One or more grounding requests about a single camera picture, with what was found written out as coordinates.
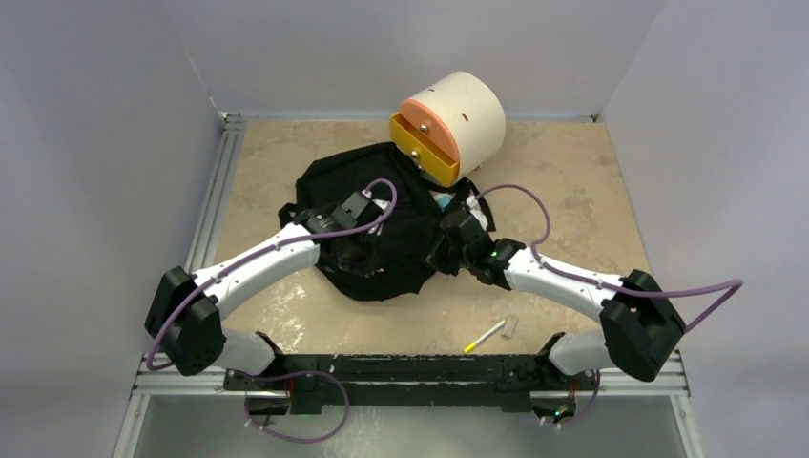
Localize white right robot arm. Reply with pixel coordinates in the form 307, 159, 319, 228
427, 209, 686, 388

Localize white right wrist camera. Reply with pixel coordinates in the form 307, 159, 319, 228
466, 196, 489, 232

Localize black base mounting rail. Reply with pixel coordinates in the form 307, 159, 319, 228
220, 353, 598, 419

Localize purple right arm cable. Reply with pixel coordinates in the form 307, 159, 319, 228
473, 183, 744, 431

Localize cream cylindrical drawer box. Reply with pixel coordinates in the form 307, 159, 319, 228
395, 71, 506, 182

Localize aluminium table frame rail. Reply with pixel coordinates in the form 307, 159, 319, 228
114, 113, 249, 457

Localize grey marker cap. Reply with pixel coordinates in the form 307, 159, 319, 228
501, 315, 519, 339

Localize black student backpack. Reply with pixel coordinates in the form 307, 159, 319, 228
278, 142, 480, 302

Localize blue scissors blister pack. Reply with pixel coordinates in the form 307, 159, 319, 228
435, 194, 452, 211

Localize yellow white marker pen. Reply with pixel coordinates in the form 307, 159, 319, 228
463, 320, 507, 354

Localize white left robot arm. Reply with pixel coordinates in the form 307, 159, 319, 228
144, 190, 396, 390

